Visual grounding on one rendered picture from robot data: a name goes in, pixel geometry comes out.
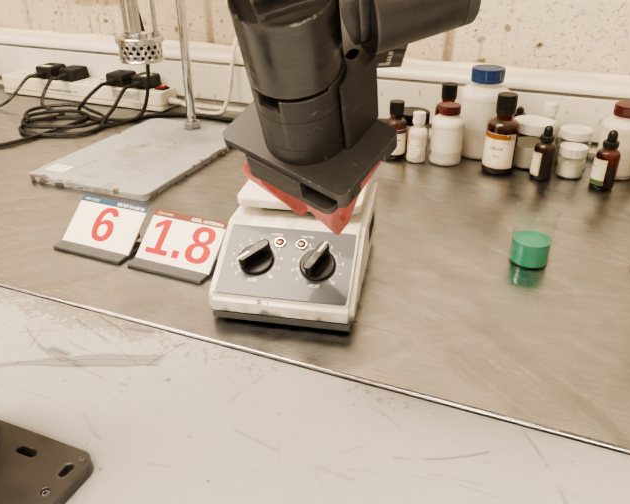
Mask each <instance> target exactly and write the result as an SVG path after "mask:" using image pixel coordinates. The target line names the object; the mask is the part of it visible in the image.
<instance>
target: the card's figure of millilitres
mask: <svg viewBox="0 0 630 504"><path fill-rule="evenodd" d="M222 231H223V229H221V228H216V227H211V226H206V225H201V224H196V223H191V222H187V221H182V220H177V219H172V218H167V217H162V216H157V215H155V218H154V220H153V222H152V225H151V227H150V229H149V231H148V234H147V236H146V238H145V241H144V243H143V245H142V247H141V250H140V252H141V253H145V254H149V255H153V256H158V257H162V258H166V259H171V260H175V261H179V262H183V263H188V264H192V265H196V266H200V267H205V268H208V267H209V264H210V261H211V259H212V256H213V254H214V251H215V249H216V246H217V244H218V241H219V239H220V236H221V234H222Z"/></svg>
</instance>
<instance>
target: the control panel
mask: <svg viewBox="0 0 630 504"><path fill-rule="evenodd" d="M356 236H357V235H356V234H346V233H340V234H339V235H336V234H334V233H333V232H322V231H311V230H299V229H287V228H276V227H264V226H252V225H240V224H233V227H232V230H231V234H230V238H229V241H228V245H227V248H226V252H225V255H224V259H223V263H222V266H221V270H220V273H219V277H218V280H217V284H216V288H215V292H217V293H223V294H232V295H242V296H251V297H261V298H270V299H280V300H289V301H299V302H308V303H318V304H327V305H337V306H344V305H346V303H347V298H348V291H349V285H350V278H351V271H352V265H353V258H354V252H355V245H356V238H357V237H356ZM278 238H282V239H283V240H284V244H283V245H281V246H278V245H276V240H277V239H278ZM262 239H267V240H268V241H269V243H270V246H271V250H272V252H273V255H274V262H273V265H272V266H271V268H270V269H269V270H268V271H266V272H265V273H263V274H260V275H250V274H247V273H245V272H244V271H243V270H242V269H241V268H240V266H239V264H238V262H237V259H236V258H237V255H238V254H239V253H241V251H242V250H243V249H244V248H245V247H247V246H248V245H251V244H255V243H257V242H259V241H260V240H262ZM300 240H304V241H305V242H306V245H305V247H303V248H300V247H298V246H297V243H298V241H300ZM326 241H327V242H328V245H329V250H330V253H331V254H332V255H333V256H334V258H335V262H336V267H335V271H334V273H333V274H332V275H331V276H330V277H329V278H327V279H325V280H323V281H311V280H308V279H307V278H305V277H304V276H303V275H302V273H301V271H300V267H299V263H300V260H301V258H302V256H303V255H304V254H305V253H306V252H308V251H310V250H313V249H316V248H317V246H318V245H319V244H320V243H321V242H326Z"/></svg>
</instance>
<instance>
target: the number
mask: <svg viewBox="0 0 630 504"><path fill-rule="evenodd" d="M143 214H144V213H142V212H137V211H133V210H128V209H123V208H118V207H113V206H108V205H103V204H98V203H94V202H89V201H84V200H83V202H82V204H81V206H80V208H79V210H78V212H77V214H76V216H75V219H74V221H73V223H72V225H71V227H70V229H69V231H68V233H67V235H68V236H72V237H76V238H81V239H85V240H89V241H93V242H98V243H102V244H106V245H110V246H115V247H119V248H123V249H128V248H129V246H130V243H131V241H132V239H133V237H134V234H135V232H136V230H137V228H138V225H139V223H140V221H141V219H142V216H143Z"/></svg>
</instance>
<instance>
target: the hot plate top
mask: <svg viewBox="0 0 630 504"><path fill-rule="evenodd" d="M371 178H372V176H371ZM371 178H370V179H369V181H368V182H367V184H366V185H365V187H364V188H363V190H362V191H361V193H360V195H359V197H358V200H357V202H356V205H355V208H354V210H353V213H352V214H358V213H360V212H361V211H362V209H363V205H364V202H365V198H366V195H367V191H368V188H369V185H370V181H371ZM237 201H238V203H239V204H240V205H242V206H247V207H260V208H272V209H285V210H292V209H291V208H289V207H288V206H287V205H285V204H284V203H283V202H281V201H280V200H279V199H277V198H276V197H274V196H273V195H271V194H270V193H269V192H267V191H266V190H264V189H263V188H261V187H260V186H259V185H257V184H256V183H254V182H253V181H251V180H250V179H249V180H248V181H247V183H246V184H245V185H244V187H243V188H242V189H241V190H240V192H239V193H238V195H237Z"/></svg>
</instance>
